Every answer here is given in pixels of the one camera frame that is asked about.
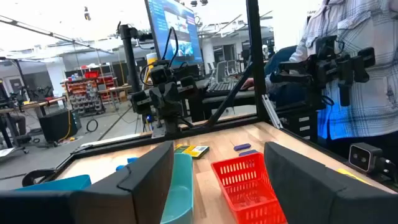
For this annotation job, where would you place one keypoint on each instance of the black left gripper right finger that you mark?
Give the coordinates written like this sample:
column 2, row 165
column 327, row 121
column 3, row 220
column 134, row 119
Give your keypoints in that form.
column 311, row 199

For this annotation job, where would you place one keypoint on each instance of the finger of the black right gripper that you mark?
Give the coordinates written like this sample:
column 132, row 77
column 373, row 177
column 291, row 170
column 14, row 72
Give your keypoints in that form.
column 172, row 93
column 157, row 98

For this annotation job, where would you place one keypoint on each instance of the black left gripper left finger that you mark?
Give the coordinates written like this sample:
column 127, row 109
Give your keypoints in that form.
column 102, row 205

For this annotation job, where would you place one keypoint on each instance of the yellow green crayon box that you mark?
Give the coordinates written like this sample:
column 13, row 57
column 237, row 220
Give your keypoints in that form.
column 351, row 175
column 194, row 151

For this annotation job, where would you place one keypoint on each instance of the red plastic basket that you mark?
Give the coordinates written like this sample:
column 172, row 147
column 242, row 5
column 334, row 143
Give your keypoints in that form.
column 248, row 199

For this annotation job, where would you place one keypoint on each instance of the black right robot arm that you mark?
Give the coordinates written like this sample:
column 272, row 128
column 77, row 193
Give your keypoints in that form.
column 171, row 126

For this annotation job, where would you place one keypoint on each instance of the blue plastic bin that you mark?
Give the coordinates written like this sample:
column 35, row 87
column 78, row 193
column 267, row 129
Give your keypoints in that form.
column 62, row 183

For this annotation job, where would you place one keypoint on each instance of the black keyboard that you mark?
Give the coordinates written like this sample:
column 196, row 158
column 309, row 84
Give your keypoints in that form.
column 222, row 87

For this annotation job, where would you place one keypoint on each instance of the black desk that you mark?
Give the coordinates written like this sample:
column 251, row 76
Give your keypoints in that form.
column 224, row 99

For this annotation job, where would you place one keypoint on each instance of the grey office chair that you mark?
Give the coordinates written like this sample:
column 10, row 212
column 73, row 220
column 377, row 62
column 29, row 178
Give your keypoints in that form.
column 233, row 68
column 220, row 71

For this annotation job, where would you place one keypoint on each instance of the shelf rack with red bins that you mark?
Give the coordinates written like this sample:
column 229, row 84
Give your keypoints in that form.
column 84, row 93

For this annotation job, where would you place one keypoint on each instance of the large computer monitor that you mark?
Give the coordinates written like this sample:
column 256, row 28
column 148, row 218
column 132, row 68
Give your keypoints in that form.
column 174, row 31

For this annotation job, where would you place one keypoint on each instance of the black drawer unit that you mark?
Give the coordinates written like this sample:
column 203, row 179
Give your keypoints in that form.
column 298, row 124

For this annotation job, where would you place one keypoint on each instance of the green plastic bin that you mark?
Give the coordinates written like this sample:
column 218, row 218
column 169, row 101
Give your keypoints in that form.
column 180, row 199

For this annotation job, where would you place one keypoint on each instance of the purple eraser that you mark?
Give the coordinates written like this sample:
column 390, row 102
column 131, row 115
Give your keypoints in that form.
column 247, row 152
column 242, row 147

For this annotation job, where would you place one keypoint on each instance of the black equipment case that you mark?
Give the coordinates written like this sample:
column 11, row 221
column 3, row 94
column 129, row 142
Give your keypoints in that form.
column 57, row 126

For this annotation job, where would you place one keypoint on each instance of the silver aluminium bar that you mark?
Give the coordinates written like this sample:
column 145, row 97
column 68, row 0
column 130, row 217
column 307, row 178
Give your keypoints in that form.
column 272, row 112

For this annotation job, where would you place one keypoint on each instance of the wooden workbench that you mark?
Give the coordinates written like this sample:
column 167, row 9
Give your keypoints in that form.
column 31, row 105

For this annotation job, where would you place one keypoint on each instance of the person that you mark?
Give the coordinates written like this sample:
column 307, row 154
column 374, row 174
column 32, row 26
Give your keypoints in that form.
column 280, row 62
column 373, row 93

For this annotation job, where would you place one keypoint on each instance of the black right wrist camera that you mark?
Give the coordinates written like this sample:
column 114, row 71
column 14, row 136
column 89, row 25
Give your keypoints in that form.
column 160, row 74

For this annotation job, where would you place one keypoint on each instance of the black camera stand pole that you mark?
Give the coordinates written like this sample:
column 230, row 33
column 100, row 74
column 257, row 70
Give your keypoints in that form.
column 132, row 62

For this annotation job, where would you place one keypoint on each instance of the black table-level camera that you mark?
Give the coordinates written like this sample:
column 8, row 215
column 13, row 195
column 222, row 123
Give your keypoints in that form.
column 360, row 157

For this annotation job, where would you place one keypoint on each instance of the black table frame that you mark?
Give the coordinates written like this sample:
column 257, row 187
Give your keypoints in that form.
column 256, row 62

